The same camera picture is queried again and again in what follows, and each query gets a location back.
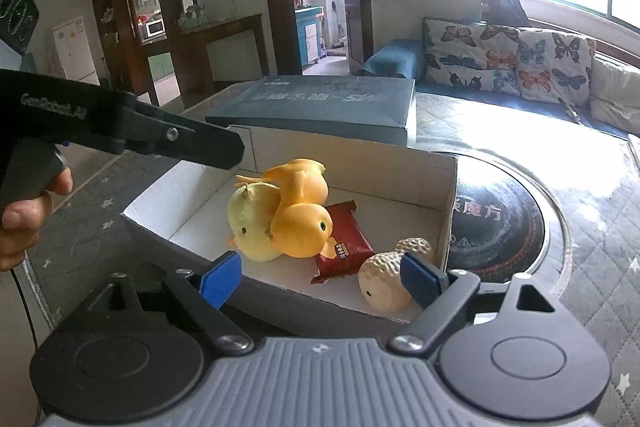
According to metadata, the butterfly print cushion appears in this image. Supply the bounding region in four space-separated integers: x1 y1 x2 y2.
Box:
422 18 522 96
515 27 599 108

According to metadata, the green kitchen cabinet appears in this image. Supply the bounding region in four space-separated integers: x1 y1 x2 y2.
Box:
147 53 176 80

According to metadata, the wooden shelf cabinet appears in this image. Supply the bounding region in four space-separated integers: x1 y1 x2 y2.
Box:
90 0 193 108

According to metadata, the cream bumpy sheep toy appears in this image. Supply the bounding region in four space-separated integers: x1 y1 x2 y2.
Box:
357 237 436 314

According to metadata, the grey quilted star mat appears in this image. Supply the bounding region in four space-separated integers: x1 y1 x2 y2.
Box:
20 79 640 408

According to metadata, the white pillow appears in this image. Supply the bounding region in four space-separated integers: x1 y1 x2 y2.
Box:
590 57 640 134

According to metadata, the orange duck toy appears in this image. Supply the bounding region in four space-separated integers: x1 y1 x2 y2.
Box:
235 158 336 260

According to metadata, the round black stove plate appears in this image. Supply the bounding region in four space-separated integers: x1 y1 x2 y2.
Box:
444 149 571 282

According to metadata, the yellow duck toy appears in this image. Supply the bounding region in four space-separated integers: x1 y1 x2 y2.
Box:
226 183 284 264

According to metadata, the red snack packet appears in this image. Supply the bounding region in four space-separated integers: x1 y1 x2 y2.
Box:
310 200 376 286

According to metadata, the white cardboard box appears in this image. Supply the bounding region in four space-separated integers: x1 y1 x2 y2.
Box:
120 123 458 326

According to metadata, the white refrigerator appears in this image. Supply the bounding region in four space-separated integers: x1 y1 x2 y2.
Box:
52 17 101 86

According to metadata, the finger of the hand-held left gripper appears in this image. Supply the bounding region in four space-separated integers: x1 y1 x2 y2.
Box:
125 99 246 170

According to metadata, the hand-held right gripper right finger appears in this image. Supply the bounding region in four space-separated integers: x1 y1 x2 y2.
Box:
389 252 557 355

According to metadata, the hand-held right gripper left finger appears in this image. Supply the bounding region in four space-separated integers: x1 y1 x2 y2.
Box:
87 252 255 354

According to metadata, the blue sofa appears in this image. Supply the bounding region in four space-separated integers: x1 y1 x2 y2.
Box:
357 39 640 142

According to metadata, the person's left hand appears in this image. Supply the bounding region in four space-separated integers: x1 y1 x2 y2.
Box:
0 169 74 273

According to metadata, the dark wooden table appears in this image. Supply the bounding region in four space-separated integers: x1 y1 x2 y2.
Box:
182 13 271 84

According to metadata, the blue white cabinet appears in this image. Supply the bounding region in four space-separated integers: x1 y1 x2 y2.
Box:
294 6 324 68

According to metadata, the small wooden stick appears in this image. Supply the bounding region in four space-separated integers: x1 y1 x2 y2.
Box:
557 97 584 126

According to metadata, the black backpack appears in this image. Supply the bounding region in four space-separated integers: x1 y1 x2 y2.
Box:
480 0 531 28

